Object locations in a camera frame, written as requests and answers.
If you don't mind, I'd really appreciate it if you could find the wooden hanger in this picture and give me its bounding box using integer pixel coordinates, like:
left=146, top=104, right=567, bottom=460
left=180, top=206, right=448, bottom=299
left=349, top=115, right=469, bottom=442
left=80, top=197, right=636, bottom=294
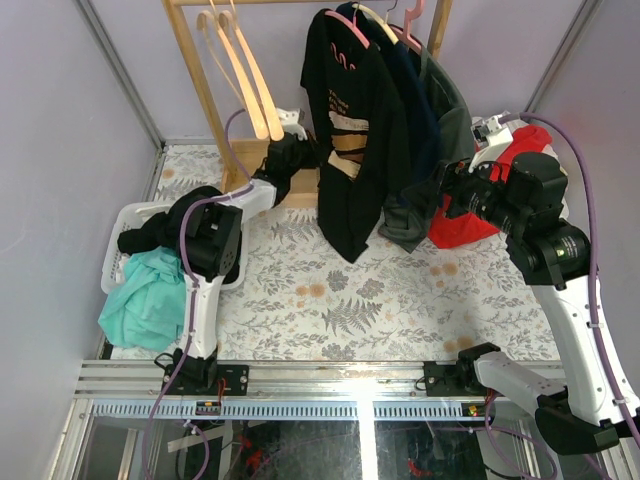
left=196, top=1, right=269, bottom=140
left=220, top=2, right=284, bottom=141

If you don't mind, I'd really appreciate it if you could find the wooden clothes rack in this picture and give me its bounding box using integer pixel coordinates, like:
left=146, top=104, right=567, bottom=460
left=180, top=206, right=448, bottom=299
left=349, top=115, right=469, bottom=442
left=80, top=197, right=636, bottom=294
left=162, top=0, right=453, bottom=208

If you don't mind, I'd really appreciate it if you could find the pink hanger on rack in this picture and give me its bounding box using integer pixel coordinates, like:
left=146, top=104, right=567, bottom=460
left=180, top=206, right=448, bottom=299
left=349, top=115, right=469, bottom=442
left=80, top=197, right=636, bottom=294
left=390, top=0, right=425, bottom=54

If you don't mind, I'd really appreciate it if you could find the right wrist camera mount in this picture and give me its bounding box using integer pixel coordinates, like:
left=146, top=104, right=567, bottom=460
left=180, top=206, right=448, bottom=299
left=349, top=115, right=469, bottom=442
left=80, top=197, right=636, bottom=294
left=469, top=113, right=513, bottom=172

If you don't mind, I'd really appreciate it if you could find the white garment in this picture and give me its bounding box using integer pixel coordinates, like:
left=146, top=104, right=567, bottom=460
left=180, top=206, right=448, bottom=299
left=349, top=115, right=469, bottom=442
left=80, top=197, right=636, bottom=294
left=472, top=112, right=571, bottom=221

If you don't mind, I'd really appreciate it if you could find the red t shirt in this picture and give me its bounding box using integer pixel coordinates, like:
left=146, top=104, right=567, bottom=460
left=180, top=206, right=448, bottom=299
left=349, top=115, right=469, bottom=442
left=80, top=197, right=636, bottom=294
left=428, top=124, right=554, bottom=250

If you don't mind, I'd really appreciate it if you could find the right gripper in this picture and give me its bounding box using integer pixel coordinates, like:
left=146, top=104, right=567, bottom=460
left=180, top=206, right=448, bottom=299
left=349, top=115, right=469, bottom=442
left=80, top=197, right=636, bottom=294
left=401, top=148, right=527, bottom=234

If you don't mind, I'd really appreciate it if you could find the teal cloth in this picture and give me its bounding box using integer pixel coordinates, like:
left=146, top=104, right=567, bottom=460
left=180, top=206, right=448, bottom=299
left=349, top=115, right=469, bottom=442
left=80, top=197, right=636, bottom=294
left=98, top=247, right=186, bottom=352

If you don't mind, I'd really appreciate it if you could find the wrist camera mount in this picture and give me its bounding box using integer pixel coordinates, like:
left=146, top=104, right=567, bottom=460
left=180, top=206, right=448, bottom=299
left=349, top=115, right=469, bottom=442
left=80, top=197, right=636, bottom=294
left=469, top=113, right=513, bottom=172
left=276, top=108, right=308, bottom=141

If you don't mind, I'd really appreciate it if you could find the navy t shirt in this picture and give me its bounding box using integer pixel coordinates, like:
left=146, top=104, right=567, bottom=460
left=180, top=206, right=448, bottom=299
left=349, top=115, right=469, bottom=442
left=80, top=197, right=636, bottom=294
left=336, top=2, right=440, bottom=187

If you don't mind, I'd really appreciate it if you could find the white plastic basket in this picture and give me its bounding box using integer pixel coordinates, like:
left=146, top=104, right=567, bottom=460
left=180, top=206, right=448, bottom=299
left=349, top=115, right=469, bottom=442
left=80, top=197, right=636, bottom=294
left=100, top=202, right=251, bottom=294

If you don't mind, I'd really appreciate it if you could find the grey t shirt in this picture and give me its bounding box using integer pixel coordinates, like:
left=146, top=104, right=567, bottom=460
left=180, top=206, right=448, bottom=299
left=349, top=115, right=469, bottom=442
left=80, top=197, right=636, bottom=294
left=379, top=45, right=475, bottom=253

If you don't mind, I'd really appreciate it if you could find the floral table mat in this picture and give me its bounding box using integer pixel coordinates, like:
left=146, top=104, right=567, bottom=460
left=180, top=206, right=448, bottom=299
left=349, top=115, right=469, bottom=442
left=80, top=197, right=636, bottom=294
left=109, top=143, right=561, bottom=362

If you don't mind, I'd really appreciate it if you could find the black garment in basket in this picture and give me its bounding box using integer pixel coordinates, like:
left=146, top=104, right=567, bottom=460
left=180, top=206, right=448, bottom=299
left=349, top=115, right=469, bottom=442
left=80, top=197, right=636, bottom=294
left=117, top=185, right=222, bottom=255

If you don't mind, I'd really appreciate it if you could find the black t shirt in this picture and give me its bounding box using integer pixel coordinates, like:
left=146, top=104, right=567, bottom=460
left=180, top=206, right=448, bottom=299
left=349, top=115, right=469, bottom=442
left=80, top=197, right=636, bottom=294
left=300, top=9, right=411, bottom=263

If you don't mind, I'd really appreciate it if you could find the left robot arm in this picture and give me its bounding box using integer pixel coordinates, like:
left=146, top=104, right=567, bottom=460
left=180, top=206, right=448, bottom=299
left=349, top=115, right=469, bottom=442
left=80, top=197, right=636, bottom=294
left=162, top=133, right=318, bottom=395

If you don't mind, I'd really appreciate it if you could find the pink hanger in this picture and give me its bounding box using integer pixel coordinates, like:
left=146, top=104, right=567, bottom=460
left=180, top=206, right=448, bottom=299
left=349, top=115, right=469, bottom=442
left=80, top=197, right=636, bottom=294
left=324, top=9, right=370, bottom=71
left=390, top=0, right=425, bottom=54

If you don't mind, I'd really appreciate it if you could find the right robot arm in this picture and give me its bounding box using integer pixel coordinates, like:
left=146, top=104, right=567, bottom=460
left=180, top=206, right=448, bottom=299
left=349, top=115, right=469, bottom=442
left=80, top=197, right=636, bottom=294
left=402, top=152, right=639, bottom=455

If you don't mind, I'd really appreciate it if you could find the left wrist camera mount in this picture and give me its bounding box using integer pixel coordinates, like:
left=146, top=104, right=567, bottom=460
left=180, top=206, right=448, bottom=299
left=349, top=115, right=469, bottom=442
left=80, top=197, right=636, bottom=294
left=276, top=108, right=308, bottom=141

